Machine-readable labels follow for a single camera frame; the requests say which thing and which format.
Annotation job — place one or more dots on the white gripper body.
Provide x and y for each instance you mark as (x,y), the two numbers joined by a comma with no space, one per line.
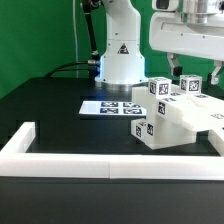
(188,27)

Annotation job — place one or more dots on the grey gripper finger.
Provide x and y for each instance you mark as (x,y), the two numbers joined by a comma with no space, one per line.
(175,68)
(215,75)

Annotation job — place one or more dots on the white tagged cube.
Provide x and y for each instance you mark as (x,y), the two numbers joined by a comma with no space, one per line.
(190,84)
(159,86)

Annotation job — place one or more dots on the white chair back part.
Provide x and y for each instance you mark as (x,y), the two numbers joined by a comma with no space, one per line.
(195,112)

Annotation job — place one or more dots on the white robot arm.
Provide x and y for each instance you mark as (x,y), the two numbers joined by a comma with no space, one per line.
(122,64)

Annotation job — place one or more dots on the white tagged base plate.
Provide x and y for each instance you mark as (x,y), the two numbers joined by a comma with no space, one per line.
(114,108)

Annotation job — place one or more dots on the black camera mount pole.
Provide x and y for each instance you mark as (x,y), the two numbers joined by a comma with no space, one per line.
(88,6)

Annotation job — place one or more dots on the white U-shaped fence frame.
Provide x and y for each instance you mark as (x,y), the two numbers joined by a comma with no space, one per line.
(16,161)

